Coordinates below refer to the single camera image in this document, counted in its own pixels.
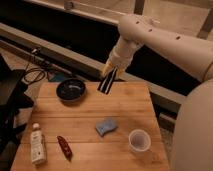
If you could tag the red pocket knife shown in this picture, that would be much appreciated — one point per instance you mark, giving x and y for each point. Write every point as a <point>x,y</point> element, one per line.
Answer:
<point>65,148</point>

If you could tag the metal rail frame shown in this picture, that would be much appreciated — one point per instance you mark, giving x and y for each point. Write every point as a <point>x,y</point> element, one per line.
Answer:
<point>25,43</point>

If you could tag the black chair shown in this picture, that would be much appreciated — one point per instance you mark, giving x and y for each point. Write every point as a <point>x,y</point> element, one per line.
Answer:
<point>12,98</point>

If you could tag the black striped eraser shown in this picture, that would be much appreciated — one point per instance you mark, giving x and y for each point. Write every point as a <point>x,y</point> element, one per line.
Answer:
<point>106,84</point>

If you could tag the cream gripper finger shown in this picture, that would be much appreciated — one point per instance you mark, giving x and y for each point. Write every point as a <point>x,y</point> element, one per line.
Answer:
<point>108,67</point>
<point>119,72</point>

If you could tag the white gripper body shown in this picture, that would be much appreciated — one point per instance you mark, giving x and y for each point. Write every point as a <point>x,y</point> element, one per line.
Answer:
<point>122,53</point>

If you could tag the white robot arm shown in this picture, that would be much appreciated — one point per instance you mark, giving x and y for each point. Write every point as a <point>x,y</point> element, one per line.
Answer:
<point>192,148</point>

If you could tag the dark ceramic bowl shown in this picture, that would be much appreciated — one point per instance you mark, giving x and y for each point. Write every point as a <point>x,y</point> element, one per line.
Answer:
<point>71,89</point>

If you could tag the wooden board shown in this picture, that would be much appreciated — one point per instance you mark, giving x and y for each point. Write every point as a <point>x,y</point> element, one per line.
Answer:
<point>128,103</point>

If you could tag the white glue bottle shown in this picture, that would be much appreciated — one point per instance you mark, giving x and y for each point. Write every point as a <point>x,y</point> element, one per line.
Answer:
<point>37,143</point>

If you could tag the blue sponge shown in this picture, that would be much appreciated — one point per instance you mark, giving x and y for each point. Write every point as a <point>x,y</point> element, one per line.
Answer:
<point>106,126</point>

